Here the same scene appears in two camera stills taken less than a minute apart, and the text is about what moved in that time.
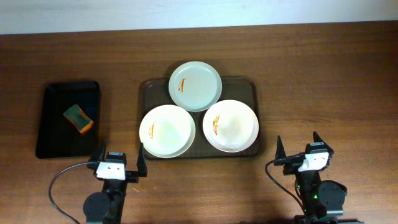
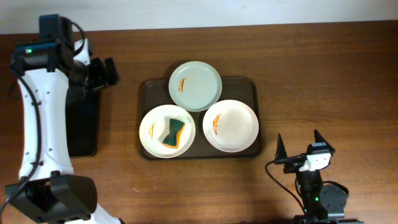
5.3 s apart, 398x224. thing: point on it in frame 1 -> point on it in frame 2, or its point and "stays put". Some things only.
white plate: x=166 y=131 stays put
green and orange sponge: x=81 y=122 -> x=175 y=128
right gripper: x=289 y=159 stays put
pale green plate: x=195 y=86 stays put
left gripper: x=132 y=176 -> x=103 y=72
